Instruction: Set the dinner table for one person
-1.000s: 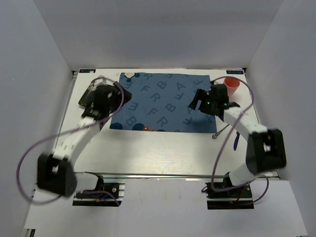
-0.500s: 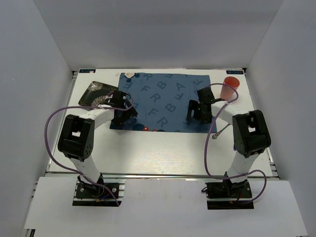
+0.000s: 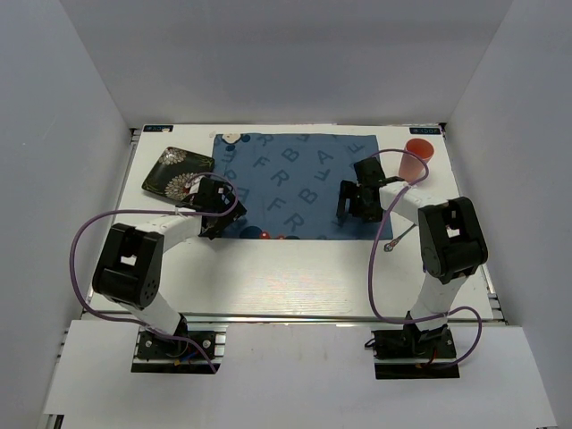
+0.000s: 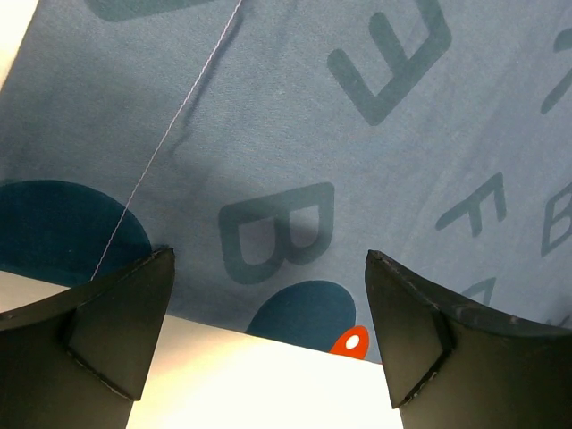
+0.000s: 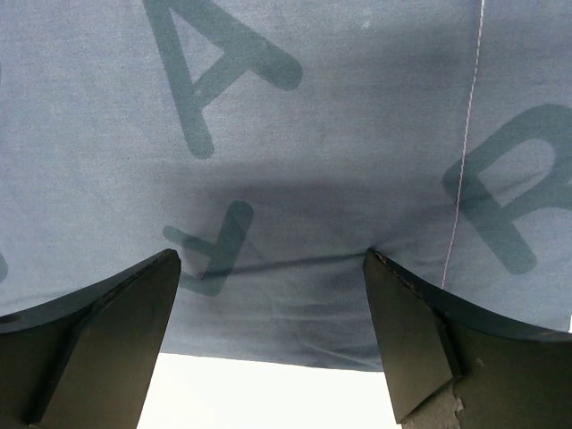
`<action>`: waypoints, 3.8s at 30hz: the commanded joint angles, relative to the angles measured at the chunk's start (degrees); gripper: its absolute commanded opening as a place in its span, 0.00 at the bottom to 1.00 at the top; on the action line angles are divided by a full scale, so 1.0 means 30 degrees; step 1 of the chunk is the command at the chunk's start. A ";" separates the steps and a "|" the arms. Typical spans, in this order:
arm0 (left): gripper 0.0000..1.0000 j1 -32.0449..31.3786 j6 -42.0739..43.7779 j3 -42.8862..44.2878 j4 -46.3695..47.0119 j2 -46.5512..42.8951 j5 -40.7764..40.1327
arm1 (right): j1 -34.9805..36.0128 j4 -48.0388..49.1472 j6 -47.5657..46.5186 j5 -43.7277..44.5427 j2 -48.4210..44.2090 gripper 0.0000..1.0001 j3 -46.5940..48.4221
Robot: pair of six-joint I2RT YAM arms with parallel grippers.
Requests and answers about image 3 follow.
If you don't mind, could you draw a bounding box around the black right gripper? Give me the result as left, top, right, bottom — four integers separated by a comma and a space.
338, 181, 385, 223

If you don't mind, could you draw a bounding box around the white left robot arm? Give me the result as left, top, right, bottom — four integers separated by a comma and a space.
92, 172, 247, 357

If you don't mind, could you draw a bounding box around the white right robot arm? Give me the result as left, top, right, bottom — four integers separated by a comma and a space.
336, 157, 488, 357

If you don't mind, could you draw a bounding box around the black floral square plate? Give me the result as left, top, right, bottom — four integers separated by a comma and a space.
141, 147, 215, 202

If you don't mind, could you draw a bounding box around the pink plastic cup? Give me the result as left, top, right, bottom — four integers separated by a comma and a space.
398, 139, 434, 182

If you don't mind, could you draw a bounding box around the silver fork pink band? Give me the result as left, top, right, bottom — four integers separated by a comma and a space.
383, 224, 416, 252

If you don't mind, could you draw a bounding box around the right blue table label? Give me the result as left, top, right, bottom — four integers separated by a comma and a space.
409, 127, 442, 135

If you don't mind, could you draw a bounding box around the blue table label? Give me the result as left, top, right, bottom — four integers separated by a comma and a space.
142, 124, 173, 133
409, 127, 442, 135

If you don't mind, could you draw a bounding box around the left blue table label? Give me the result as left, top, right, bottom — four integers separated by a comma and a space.
142, 124, 173, 133

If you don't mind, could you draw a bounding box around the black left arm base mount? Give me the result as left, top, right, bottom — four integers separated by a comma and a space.
130, 323, 226, 375

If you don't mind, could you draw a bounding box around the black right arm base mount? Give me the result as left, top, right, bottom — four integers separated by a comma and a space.
364, 325, 460, 380

